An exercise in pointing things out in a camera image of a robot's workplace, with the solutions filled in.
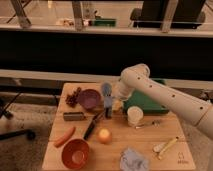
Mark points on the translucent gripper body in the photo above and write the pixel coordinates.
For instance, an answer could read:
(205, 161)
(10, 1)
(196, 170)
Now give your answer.
(118, 102)

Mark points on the blue eraser block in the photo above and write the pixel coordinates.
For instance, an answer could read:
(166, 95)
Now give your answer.
(108, 101)

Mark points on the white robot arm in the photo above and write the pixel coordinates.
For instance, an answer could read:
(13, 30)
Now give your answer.
(197, 112)

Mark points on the blue round brush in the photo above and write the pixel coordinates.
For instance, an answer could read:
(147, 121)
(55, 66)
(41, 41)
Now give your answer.
(106, 89)

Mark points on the green plastic tray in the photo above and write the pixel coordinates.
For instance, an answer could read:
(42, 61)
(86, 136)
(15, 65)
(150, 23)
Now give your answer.
(145, 103)

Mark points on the white lidded jar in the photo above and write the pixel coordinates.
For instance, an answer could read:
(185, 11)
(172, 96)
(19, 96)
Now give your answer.
(135, 115)

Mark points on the purple bowl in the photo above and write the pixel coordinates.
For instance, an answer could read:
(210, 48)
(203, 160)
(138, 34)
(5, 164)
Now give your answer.
(89, 98)

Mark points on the wooden board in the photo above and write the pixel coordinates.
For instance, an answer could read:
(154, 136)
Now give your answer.
(106, 157)

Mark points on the bunch of dark grapes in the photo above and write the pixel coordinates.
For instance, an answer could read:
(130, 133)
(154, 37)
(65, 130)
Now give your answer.
(71, 99)

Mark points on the orange carrot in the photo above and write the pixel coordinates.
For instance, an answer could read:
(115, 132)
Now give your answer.
(63, 139)

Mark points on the blue crumpled cloth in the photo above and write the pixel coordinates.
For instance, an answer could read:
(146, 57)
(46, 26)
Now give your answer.
(132, 160)

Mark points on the red bowl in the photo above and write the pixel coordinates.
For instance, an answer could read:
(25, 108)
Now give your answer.
(75, 154)

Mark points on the green box behind glass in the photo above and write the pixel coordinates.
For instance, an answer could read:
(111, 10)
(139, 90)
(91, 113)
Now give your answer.
(104, 22)

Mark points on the black chair base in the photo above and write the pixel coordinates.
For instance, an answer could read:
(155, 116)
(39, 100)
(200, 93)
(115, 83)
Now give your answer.
(11, 128)

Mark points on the black office chair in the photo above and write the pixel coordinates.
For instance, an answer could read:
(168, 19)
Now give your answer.
(180, 14)

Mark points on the black handled knife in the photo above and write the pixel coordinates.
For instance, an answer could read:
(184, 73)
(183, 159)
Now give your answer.
(91, 126)

